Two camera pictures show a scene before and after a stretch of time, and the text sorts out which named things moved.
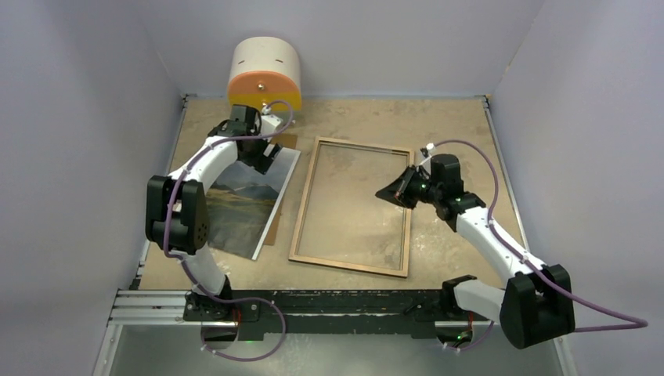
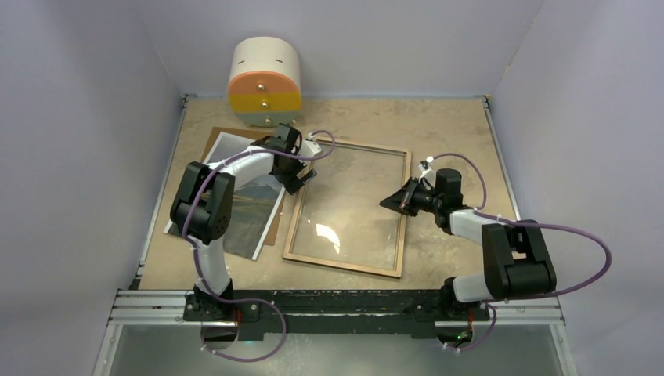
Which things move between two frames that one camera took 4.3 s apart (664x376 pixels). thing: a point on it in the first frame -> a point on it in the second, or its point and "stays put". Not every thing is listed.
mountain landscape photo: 242,202 stays put
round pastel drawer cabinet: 264,70 stays put
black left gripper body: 256,157 -> 288,176
